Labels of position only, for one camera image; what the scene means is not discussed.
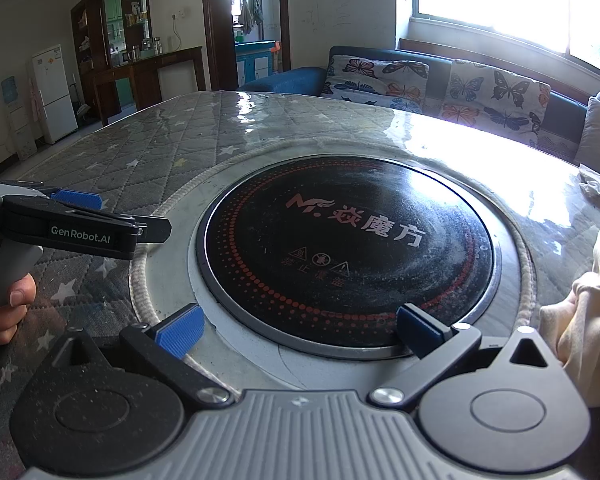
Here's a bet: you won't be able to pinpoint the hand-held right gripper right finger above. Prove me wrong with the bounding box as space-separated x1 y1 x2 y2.
369 304 565 407

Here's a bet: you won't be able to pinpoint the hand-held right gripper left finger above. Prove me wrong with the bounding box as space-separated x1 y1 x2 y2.
40 304 235 411

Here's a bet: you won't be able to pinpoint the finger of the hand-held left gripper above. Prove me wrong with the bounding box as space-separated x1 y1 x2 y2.
2 195 172 261
30 187 103 210

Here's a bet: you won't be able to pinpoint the cream garment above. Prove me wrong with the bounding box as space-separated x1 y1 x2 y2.
539 222 600 408

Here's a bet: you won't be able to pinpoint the hanging grey clothes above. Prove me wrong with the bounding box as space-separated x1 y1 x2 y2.
237 0 265 36

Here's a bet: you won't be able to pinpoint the person's left hand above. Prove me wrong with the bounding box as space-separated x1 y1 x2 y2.
0 273 37 334

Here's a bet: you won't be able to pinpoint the white water dispenser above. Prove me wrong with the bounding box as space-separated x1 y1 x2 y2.
0 76 38 161

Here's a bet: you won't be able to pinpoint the mop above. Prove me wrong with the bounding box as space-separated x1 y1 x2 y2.
70 74 93 122

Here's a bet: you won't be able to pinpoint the white refrigerator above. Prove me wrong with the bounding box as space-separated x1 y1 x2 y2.
30 45 79 145

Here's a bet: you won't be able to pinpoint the round black induction cooktop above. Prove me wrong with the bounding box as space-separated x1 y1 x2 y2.
195 155 503 360

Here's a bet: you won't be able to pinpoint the dark wooden cabinet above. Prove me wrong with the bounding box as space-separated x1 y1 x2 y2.
70 0 203 127

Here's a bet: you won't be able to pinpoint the blue kitchen cabinet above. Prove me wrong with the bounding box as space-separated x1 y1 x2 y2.
235 40 281 86

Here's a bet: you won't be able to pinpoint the square butterfly print cushion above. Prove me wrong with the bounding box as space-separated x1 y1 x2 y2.
437 59 552 148

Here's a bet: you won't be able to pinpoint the blue sofa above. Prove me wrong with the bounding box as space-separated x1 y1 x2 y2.
240 45 600 166

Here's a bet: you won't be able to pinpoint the wide butterfly print cushion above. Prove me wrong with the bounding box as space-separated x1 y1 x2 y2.
321 55 429 116

